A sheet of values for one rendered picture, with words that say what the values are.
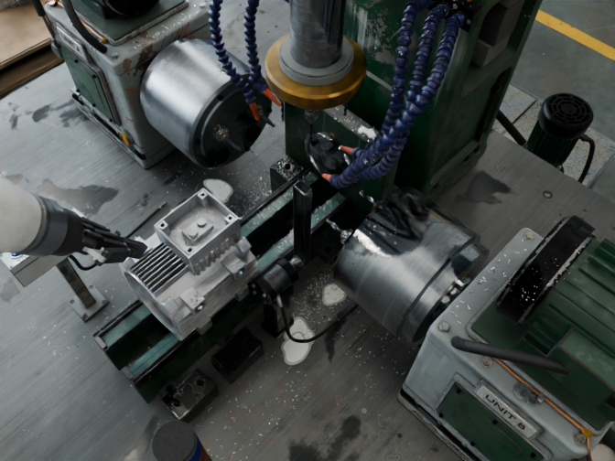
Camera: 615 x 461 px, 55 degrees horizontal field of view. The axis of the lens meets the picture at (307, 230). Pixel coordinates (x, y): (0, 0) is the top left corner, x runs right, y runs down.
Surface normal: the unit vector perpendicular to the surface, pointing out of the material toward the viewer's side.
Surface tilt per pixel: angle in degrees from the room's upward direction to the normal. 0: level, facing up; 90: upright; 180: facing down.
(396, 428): 0
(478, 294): 0
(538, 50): 0
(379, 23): 90
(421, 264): 24
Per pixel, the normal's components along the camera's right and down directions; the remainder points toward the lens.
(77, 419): 0.01, -0.54
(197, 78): -0.19, -0.34
